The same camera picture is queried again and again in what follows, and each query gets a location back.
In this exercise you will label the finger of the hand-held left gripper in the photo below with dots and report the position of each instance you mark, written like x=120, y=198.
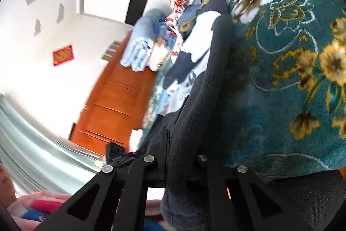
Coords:
x=132, y=157

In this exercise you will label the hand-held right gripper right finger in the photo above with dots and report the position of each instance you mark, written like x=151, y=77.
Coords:
x=216, y=193

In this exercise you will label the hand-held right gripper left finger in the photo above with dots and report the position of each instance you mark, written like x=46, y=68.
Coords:
x=162, y=160

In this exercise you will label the dark grey fleece garment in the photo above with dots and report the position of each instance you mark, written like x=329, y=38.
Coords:
x=194, y=112

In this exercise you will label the wooden headboard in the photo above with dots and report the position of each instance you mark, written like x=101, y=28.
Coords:
x=113, y=106

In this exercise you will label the grey curtain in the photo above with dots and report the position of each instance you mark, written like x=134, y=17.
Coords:
x=27, y=139

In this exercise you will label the folded cartoon print quilt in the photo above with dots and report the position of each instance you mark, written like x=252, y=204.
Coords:
x=162, y=52

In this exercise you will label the navy and white patterned garment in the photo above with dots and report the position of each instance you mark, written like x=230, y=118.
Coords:
x=201, y=38

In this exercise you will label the grey-blue garment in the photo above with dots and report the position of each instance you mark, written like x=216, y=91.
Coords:
x=192, y=11

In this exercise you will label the red wall decoration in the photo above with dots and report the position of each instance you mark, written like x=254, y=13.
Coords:
x=63, y=55

